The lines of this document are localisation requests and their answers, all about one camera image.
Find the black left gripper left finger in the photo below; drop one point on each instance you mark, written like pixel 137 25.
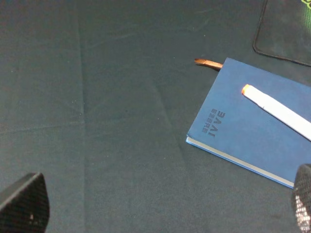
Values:
pixel 24 205

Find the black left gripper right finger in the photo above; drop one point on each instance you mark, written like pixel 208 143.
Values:
pixel 301 198

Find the orange notebook ribbon bookmark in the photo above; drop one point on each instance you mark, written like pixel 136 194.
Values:
pixel 208 63

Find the black tablecloth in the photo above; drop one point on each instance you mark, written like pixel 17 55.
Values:
pixel 99 95

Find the blue hardcover notebook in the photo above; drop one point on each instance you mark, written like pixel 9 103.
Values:
pixel 234 128

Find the black green Razer mouse pad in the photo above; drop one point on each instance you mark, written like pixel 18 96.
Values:
pixel 284 31

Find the white marker pen orange caps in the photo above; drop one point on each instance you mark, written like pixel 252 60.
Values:
pixel 278 110

